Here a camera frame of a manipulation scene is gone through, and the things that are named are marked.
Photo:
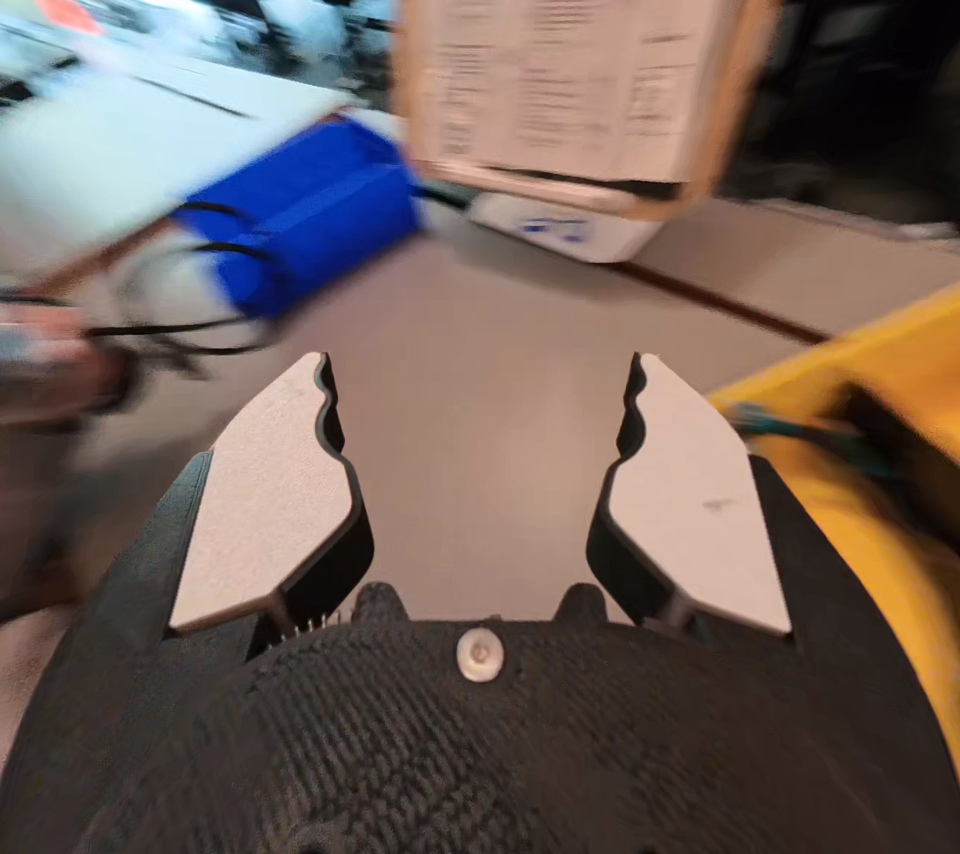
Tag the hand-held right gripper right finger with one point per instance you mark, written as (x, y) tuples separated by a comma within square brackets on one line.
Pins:
[(690, 487)]

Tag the yellow plastic bin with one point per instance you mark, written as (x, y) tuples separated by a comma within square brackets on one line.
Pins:
[(900, 374)]

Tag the white stand base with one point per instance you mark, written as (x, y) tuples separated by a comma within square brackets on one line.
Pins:
[(570, 228)]

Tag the person's left hand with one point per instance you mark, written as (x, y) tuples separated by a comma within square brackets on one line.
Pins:
[(52, 359)]

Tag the blue plastic bin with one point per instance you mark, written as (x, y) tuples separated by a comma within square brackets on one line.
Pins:
[(315, 209)]

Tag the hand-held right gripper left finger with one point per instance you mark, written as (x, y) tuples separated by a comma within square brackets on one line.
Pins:
[(262, 494)]

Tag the wooden clipboard with paper sheet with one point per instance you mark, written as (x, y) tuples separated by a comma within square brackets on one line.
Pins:
[(570, 44)]

